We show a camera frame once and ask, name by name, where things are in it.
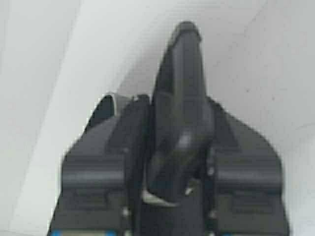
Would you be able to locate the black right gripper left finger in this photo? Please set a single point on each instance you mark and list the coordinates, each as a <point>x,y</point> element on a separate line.
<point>102,173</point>

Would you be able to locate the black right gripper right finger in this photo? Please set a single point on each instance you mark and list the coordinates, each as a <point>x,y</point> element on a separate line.
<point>239,177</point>

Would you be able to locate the black pot with handles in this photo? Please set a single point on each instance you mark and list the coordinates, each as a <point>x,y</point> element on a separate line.
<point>180,80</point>

